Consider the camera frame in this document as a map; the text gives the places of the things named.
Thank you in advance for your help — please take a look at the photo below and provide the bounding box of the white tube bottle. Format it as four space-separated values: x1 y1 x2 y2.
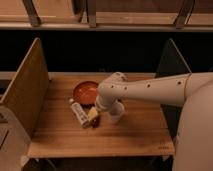
69 98 90 128

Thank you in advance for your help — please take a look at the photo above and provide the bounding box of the dark red small bottle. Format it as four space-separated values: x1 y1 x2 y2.
91 117 100 128

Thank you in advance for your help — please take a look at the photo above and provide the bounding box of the wooden shelf rail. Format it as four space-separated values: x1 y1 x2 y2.
0 0 213 32

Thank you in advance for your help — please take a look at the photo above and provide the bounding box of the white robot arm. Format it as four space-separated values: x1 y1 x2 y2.
95 72 213 171

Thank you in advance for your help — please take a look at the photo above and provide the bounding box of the orange ceramic bowl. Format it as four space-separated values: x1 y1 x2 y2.
73 81 98 105

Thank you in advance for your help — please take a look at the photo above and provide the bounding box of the left wooden side panel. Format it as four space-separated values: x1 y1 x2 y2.
0 38 49 138

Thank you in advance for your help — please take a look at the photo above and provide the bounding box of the right dark side panel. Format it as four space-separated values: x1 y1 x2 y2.
155 39 191 139

